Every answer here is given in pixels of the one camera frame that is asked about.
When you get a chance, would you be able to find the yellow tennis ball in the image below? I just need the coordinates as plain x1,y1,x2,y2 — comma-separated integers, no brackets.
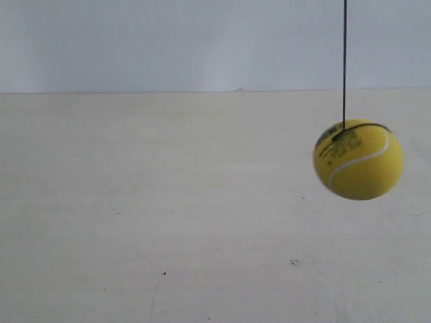
312,118,404,201

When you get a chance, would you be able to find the black hanging string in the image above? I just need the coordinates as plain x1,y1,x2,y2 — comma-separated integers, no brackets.
331,0,391,141

